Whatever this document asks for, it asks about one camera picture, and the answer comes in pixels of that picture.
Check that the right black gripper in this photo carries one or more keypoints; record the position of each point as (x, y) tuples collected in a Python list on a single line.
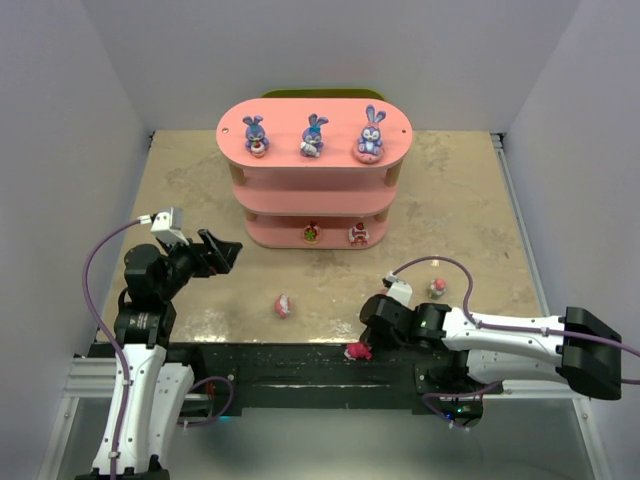
[(376, 326)]

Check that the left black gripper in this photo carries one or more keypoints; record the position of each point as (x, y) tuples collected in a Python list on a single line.
[(211, 253)]

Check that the red pink cake toy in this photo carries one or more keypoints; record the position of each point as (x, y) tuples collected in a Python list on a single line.
[(358, 350)]

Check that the red white strawberry toy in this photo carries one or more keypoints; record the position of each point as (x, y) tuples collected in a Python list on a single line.
[(358, 235)]

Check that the round pink flower toy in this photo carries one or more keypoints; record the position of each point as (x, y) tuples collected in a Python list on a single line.
[(312, 233)]

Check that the purple bunny with cupcake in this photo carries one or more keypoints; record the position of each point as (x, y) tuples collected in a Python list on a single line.
[(256, 142)]

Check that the purple bunny with bottle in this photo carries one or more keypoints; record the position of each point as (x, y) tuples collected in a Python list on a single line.
[(312, 140)]

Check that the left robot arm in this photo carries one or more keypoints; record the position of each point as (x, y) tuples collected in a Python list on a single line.
[(149, 390)]

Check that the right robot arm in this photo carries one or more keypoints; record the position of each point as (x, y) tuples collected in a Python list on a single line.
[(576, 348)]

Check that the pink three-tier shelf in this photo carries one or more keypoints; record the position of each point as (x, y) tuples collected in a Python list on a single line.
[(283, 191)]

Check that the green board behind shelf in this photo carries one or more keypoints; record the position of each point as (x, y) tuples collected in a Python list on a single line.
[(351, 93)]

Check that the pink green standing toy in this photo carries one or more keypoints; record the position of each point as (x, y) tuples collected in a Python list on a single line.
[(437, 288)]

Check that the pink white lying toy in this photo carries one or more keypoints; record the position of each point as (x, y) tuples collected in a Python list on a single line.
[(282, 306)]

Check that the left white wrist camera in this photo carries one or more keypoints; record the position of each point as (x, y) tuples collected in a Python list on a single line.
[(166, 226)]

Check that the black base frame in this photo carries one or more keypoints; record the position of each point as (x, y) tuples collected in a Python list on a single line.
[(318, 376)]

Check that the aluminium rail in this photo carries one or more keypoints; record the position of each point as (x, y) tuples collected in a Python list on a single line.
[(94, 378)]

